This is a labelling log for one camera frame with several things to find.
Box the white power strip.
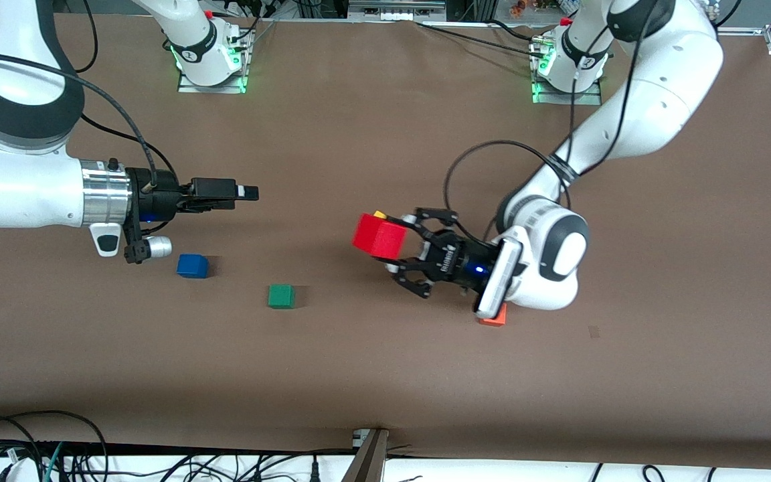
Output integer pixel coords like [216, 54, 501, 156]
[349, 0, 446, 21]

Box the red cube block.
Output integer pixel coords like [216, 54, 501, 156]
[352, 213, 408, 261]

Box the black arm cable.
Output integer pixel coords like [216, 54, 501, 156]
[443, 0, 661, 225]
[0, 0, 180, 195]

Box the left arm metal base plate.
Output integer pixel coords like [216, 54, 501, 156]
[531, 79, 602, 106]

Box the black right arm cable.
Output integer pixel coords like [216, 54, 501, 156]
[0, 0, 180, 195]

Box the blue cube block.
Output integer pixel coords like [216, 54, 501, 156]
[177, 254, 209, 279]

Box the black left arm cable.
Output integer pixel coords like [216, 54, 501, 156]
[443, 0, 661, 225]

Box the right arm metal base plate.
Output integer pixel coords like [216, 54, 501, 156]
[178, 70, 247, 94]

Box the black base power cable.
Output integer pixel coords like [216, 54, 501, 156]
[418, 21, 547, 58]

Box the green floor cable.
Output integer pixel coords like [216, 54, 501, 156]
[41, 442, 65, 482]

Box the black looped floor cable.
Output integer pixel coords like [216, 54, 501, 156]
[0, 410, 109, 482]

